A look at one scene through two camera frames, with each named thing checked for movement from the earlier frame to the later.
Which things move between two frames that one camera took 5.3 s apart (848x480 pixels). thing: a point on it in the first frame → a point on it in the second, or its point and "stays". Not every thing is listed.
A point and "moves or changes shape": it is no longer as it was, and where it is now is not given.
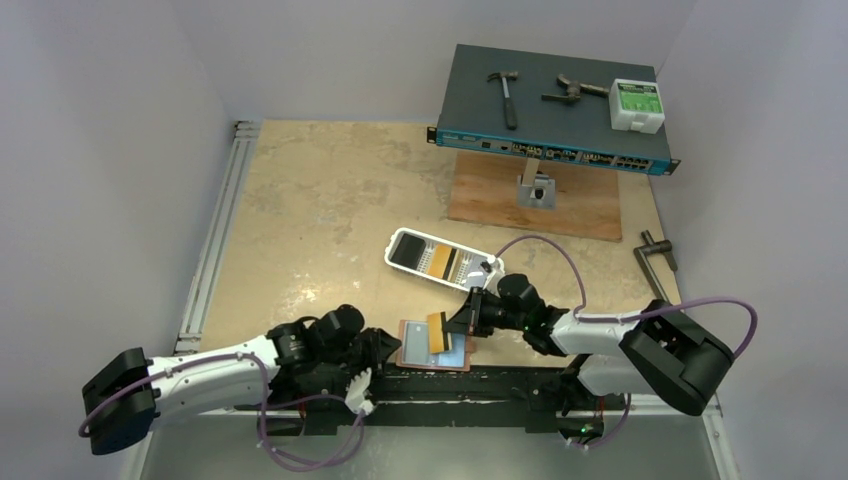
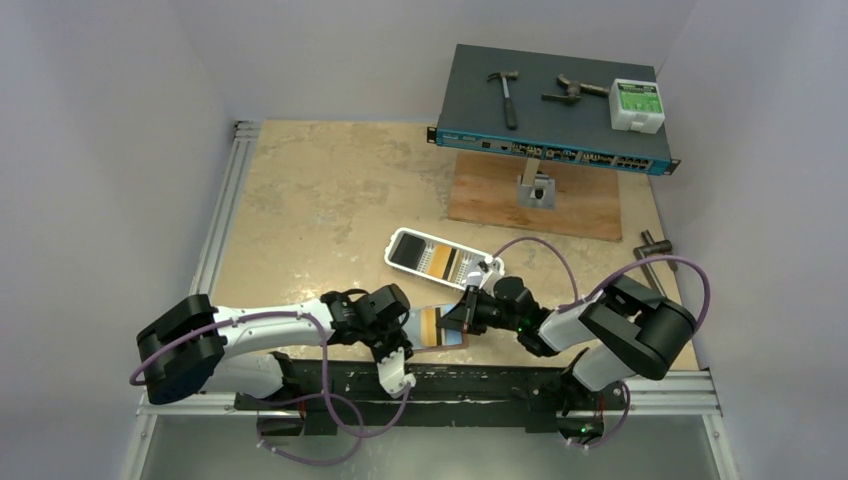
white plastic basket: [441, 261] stays
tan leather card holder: [414, 349] moves or changes shape
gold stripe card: [435, 328] moves or changes shape
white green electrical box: [636, 105] stays
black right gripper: [474, 313] stays
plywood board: [484, 190] stays
